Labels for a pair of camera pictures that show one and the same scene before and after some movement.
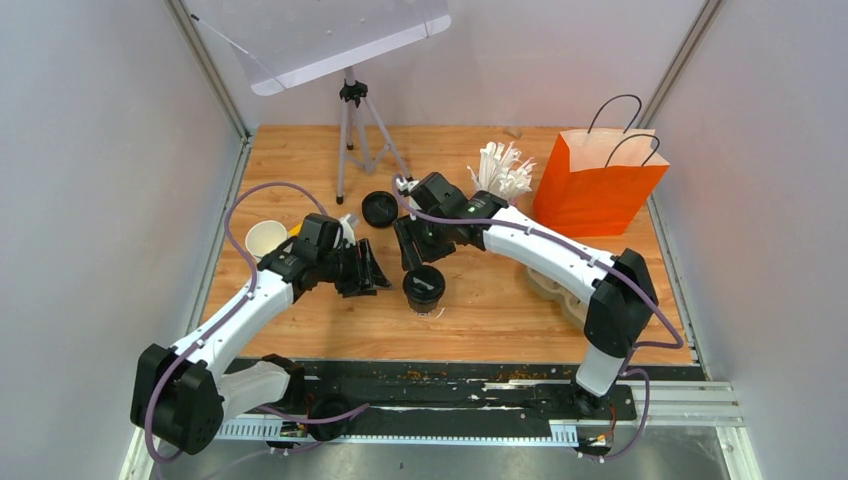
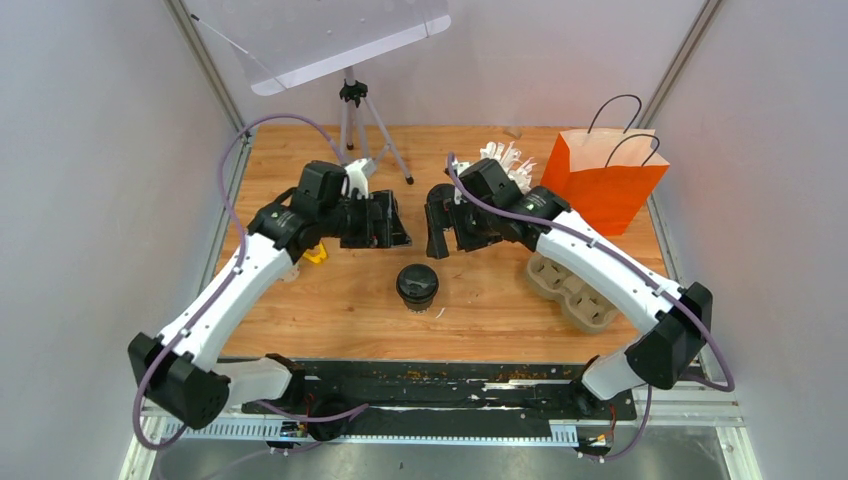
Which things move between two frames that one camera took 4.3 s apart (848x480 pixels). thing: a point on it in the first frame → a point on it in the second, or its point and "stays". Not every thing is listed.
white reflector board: (282, 42) stays
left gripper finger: (372, 277) → (399, 233)
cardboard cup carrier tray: (575, 302) stays
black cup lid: (425, 284) stays
